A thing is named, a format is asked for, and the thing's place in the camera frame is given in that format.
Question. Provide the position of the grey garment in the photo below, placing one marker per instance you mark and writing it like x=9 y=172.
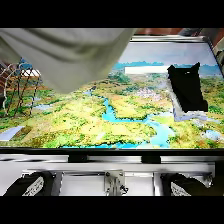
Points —
x=73 y=56

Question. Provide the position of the black garment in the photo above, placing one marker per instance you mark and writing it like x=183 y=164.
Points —
x=186 y=88

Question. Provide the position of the silver frame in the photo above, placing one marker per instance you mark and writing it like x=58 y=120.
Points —
x=100 y=166

